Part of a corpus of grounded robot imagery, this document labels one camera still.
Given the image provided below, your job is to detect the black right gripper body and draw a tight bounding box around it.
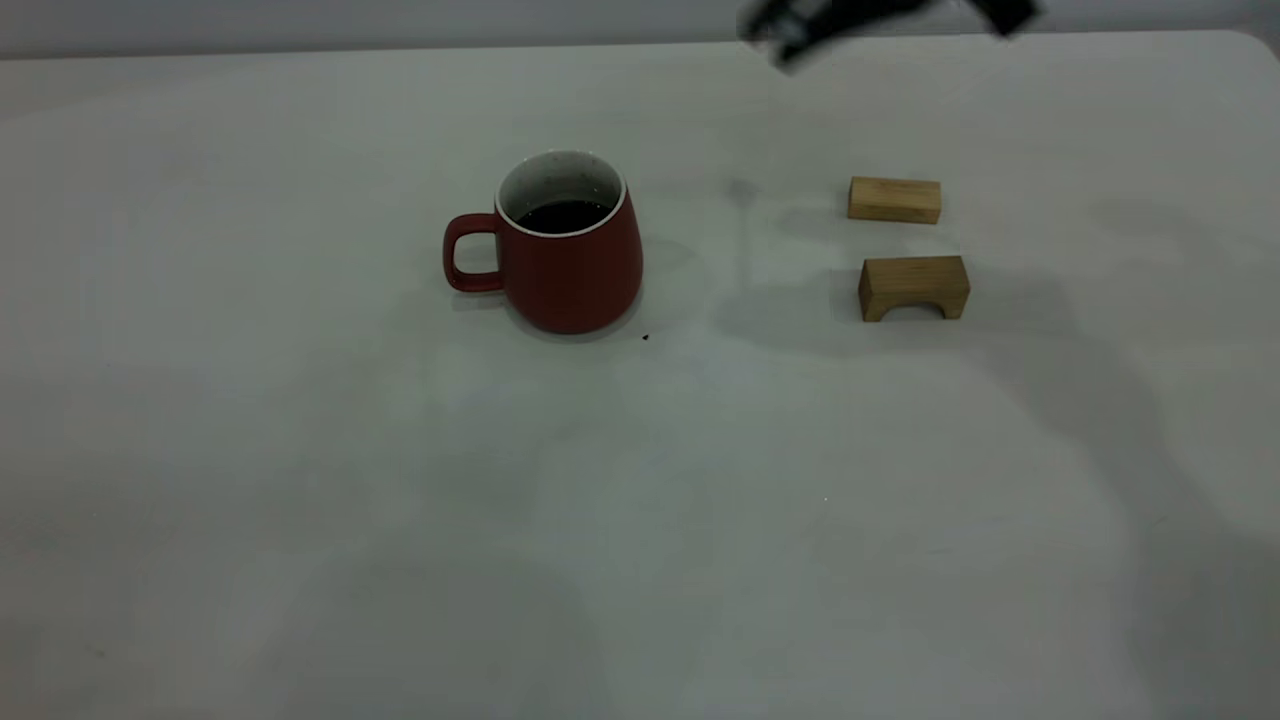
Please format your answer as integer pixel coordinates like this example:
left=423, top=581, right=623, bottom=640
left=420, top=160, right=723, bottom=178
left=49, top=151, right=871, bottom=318
left=738, top=0, right=941, bottom=73

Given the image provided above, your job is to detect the arched wooden block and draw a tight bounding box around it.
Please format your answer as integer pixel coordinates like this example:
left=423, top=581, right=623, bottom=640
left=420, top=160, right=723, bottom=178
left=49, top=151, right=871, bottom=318
left=858, top=256, right=971, bottom=323

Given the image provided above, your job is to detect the flat rectangular wooden block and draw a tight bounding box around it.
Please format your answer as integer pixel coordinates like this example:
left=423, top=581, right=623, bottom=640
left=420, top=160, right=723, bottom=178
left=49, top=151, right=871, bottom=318
left=848, top=177, right=943, bottom=225

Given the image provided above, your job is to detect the red ceramic mug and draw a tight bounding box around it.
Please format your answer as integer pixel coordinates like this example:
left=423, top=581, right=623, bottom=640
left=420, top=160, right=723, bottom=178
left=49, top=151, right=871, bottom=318
left=443, top=150, right=645, bottom=336

